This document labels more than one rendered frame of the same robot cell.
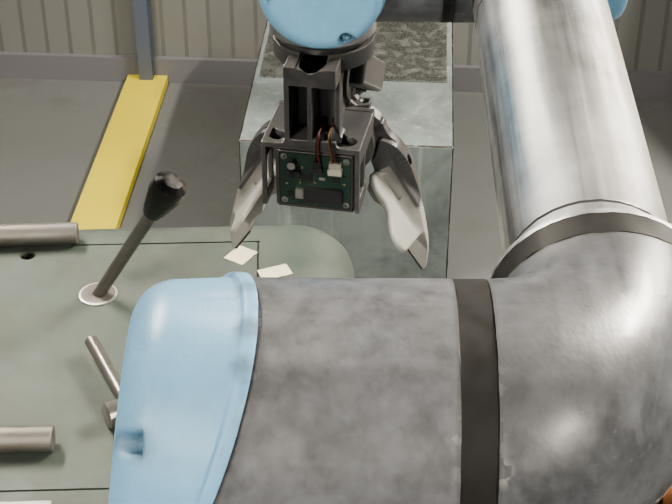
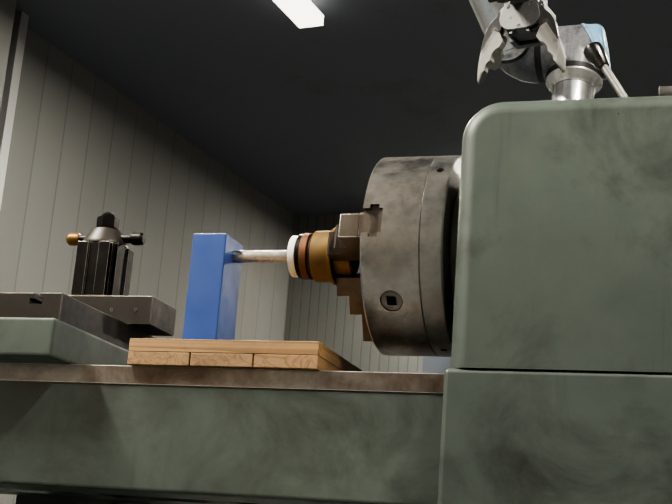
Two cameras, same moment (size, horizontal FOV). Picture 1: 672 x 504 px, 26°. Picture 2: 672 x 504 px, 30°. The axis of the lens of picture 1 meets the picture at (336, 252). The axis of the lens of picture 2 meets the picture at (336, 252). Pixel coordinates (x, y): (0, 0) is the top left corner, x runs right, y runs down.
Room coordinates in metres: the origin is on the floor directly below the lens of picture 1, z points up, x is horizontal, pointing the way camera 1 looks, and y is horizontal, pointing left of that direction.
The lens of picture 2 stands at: (2.87, 0.40, 0.57)
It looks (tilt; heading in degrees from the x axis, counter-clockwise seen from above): 15 degrees up; 200
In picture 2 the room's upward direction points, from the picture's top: 4 degrees clockwise
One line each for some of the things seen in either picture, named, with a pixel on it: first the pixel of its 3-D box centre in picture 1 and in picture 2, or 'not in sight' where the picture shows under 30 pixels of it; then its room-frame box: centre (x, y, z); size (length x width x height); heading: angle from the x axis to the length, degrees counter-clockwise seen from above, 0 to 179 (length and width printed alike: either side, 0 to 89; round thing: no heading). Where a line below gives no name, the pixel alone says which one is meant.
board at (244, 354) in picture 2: not in sight; (262, 374); (1.03, -0.37, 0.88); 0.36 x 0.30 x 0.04; 2
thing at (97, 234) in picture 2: not in sight; (105, 239); (0.97, -0.73, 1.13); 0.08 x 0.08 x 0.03
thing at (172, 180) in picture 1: (164, 198); (596, 57); (1.07, 0.15, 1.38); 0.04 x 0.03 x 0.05; 92
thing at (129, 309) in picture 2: not in sight; (110, 315); (0.97, -0.70, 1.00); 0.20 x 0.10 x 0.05; 92
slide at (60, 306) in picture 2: not in sight; (75, 334); (1.03, -0.72, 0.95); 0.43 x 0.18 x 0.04; 2
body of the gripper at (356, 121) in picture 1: (322, 114); (528, 8); (0.92, 0.01, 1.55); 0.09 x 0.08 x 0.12; 169
